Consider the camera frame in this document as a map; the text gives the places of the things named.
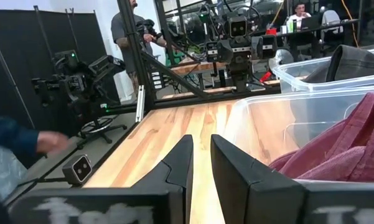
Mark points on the person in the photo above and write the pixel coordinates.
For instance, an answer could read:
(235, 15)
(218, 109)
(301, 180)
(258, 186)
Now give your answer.
(298, 15)
(121, 28)

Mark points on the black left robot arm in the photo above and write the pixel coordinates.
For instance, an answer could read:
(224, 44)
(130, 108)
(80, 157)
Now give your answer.
(240, 74)

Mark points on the small red object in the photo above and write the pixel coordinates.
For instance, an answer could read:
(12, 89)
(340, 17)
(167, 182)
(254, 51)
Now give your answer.
(266, 76)

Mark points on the grey office chair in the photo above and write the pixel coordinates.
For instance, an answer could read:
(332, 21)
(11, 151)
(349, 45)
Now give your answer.
(331, 18)

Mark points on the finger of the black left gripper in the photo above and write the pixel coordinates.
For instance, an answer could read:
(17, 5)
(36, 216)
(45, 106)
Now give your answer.
(225, 51)
(267, 46)

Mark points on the background wooden table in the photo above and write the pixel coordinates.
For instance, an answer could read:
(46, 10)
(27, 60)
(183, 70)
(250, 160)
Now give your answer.
(196, 68)

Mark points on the grey table-level camera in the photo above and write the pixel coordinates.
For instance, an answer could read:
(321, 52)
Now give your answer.
(77, 169)

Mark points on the black office chair base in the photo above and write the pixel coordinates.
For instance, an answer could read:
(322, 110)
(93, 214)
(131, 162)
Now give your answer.
(101, 130)

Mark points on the black laptop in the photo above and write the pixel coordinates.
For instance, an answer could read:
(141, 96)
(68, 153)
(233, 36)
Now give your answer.
(311, 22)

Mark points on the maroon baseball cap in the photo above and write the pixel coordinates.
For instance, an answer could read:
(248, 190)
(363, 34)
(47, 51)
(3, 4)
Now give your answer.
(367, 124)

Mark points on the person's hand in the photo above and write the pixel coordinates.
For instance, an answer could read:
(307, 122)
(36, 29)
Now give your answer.
(51, 141)

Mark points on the black partition panel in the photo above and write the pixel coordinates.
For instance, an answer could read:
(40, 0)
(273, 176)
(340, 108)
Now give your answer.
(18, 62)

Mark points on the person's forearm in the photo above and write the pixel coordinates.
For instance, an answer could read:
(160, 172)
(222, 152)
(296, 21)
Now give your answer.
(9, 140)

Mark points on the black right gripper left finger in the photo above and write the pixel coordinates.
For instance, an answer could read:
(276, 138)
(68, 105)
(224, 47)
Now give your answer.
(161, 199)

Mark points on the black background robot arm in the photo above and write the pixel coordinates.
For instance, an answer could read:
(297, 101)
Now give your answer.
(77, 87)

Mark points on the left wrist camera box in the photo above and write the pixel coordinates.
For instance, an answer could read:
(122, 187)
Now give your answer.
(238, 28)

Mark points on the red cup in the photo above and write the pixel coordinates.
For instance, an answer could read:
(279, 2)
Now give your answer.
(271, 31)

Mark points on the white metal bracket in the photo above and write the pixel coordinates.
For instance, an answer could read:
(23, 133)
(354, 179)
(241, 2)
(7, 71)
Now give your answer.
(140, 102)

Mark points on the clear plastic storage bin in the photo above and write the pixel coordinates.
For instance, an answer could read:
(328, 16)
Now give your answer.
(292, 77)
(267, 124)

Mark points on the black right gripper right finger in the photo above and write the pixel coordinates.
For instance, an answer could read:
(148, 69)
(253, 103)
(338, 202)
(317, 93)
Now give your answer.
(261, 199)

